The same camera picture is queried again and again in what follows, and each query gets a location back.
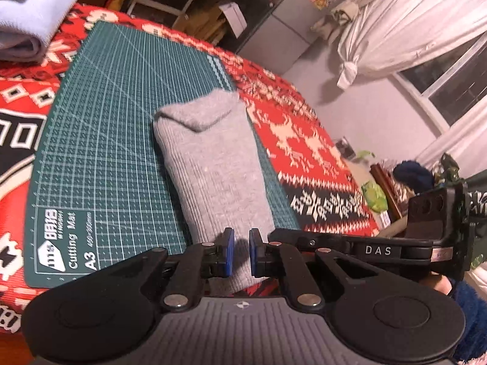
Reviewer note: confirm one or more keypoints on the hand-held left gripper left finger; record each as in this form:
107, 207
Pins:
228, 253

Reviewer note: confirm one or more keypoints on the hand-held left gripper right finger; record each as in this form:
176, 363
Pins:
254, 253

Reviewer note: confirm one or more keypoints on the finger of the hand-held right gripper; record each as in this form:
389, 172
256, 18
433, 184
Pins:
323, 241

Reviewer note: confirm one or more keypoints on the grey t-shirt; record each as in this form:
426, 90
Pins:
217, 167

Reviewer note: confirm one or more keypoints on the person's right forearm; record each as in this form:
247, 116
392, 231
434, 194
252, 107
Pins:
470, 311

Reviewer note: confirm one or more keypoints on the dark blue yarn ball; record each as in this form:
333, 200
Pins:
413, 176

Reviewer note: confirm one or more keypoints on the small christmas tree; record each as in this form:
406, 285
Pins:
449, 169

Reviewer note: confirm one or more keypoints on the green plush bag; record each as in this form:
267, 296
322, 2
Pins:
374, 196

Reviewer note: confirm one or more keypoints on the red patterned blanket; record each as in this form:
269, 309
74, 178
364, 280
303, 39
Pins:
304, 148

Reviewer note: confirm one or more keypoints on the window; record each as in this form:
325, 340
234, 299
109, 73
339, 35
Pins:
449, 80

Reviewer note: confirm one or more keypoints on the green cutting mat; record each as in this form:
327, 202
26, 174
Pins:
106, 129

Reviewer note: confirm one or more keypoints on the white curtain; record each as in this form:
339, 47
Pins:
411, 19

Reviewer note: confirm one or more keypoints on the grey cabinet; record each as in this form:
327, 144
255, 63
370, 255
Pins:
289, 26

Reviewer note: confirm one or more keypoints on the beige plush toy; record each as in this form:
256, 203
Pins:
338, 17

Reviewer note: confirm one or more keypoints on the flat cardboard sheets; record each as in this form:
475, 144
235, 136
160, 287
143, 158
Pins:
207, 22

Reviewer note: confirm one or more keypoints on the white cardboard box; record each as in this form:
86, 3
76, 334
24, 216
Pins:
234, 17

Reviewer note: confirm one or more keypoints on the folded light blue blanket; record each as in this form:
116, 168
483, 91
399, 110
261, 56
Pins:
34, 15

